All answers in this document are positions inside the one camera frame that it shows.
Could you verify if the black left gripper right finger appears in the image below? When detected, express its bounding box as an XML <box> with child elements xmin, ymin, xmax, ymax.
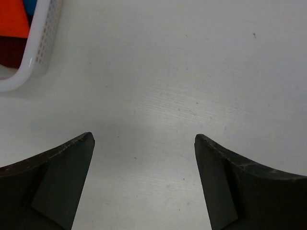
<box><xmin>194</xmin><ymin>134</ymin><xmax>307</xmax><ymax>230</ymax></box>

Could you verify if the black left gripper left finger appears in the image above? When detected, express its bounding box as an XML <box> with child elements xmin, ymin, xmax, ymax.
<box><xmin>0</xmin><ymin>132</ymin><xmax>94</xmax><ymax>230</ymax></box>

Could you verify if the orange t shirt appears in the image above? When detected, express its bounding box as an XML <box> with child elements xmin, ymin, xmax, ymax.
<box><xmin>0</xmin><ymin>0</ymin><xmax>30</xmax><ymax>38</ymax></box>

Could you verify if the dark maroon t shirt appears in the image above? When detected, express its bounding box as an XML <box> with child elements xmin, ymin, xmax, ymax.
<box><xmin>0</xmin><ymin>36</ymin><xmax>27</xmax><ymax>69</ymax></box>

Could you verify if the white plastic basket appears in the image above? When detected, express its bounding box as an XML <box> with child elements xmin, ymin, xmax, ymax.
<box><xmin>0</xmin><ymin>0</ymin><xmax>63</xmax><ymax>92</ymax></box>

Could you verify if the blue t shirt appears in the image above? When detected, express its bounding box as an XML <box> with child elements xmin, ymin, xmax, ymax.
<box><xmin>23</xmin><ymin>0</ymin><xmax>37</xmax><ymax>16</ymax></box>

